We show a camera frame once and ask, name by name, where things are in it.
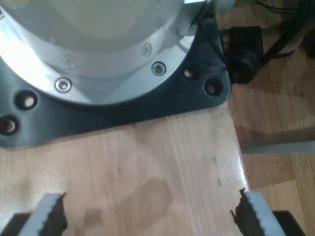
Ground grey metal bar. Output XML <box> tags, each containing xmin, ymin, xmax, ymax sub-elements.
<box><xmin>241</xmin><ymin>127</ymin><xmax>315</xmax><ymax>155</ymax></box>

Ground thick black cable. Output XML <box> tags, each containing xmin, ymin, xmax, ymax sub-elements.
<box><xmin>259</xmin><ymin>13</ymin><xmax>305</xmax><ymax>65</ymax></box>

